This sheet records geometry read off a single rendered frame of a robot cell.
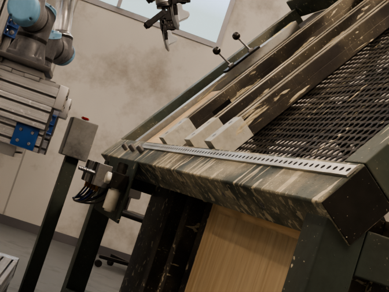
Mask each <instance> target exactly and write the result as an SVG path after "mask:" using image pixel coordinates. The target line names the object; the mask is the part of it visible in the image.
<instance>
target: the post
mask: <svg viewBox="0 0 389 292"><path fill-rule="evenodd" d="M78 162H79V160H77V159H74V158H71V157H69V156H65V157H64V160H63V163H62V165H61V169H60V171H59V174H58V177H57V180H56V183H55V186H54V188H53V192H52V195H51V197H50V200H49V204H48V206H47V209H46V212H45V215H44V218H43V221H42V224H41V227H40V229H39V232H38V236H37V238H36V241H35V244H34V247H33V249H32V253H31V256H30V259H29V262H28V264H27V267H26V270H25V273H24V276H23V279H22V281H21V285H20V288H19V291H18V292H34V290H35V287H36V284H37V282H38V279H39V275H40V273H41V270H42V267H43V263H44V261H45V258H46V255H47V252H48V249H49V246H50V243H51V241H52V238H53V235H54V232H55V229H56V226H57V223H58V219H59V217H60V214H61V211H62V209H63V205H64V202H65V199H66V197H67V194H68V191H69V188H70V185H71V182H72V179H73V176H74V173H75V170H76V167H77V165H78Z"/></svg>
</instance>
